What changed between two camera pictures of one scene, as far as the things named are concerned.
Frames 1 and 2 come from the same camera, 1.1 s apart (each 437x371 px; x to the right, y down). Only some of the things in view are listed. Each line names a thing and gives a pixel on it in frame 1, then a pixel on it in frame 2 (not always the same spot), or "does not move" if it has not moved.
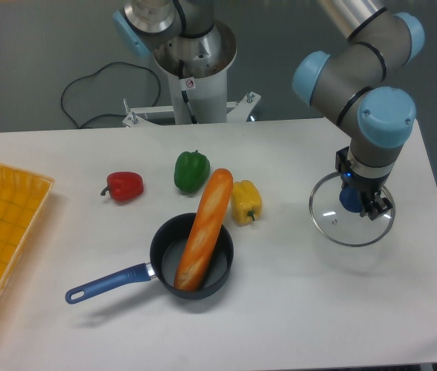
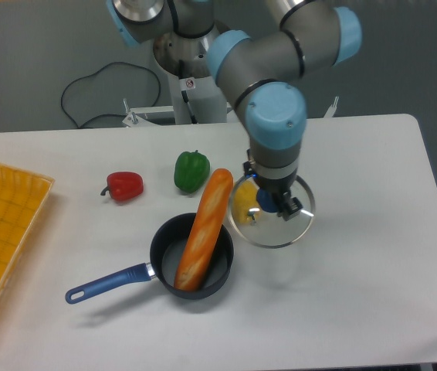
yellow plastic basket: (6, 203) does not move
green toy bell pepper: (191, 171) does not move
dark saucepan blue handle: (169, 244) does not move
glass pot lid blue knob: (337, 212) → (254, 215)
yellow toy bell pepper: (246, 202) does not move
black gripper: (367, 188) → (278, 186)
